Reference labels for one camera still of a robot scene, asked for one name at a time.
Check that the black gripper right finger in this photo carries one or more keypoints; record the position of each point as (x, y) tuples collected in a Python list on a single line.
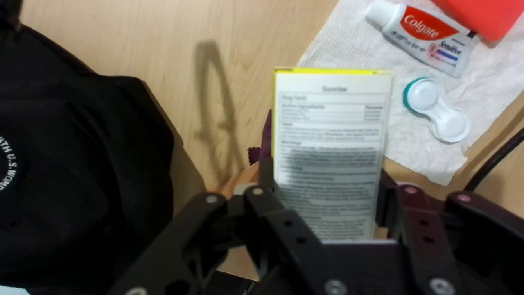
[(388, 206)]

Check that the white colgate toothpaste tube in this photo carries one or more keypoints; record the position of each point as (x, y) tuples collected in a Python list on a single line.
[(427, 37)]

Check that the white paper napkin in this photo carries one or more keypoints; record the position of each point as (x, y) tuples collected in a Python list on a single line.
[(489, 81)]

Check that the white contact lens case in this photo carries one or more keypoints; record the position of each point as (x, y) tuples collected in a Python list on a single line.
[(424, 96)]

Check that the yellow and white box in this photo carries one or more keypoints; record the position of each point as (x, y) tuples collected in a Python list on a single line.
[(327, 144)]

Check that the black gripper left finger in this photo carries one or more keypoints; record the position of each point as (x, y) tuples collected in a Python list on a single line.
[(262, 155)]

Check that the red plastic object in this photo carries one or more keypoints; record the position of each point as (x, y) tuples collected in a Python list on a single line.
[(491, 19)]

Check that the black baseball cap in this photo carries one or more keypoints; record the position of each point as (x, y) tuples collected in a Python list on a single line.
[(85, 165)]

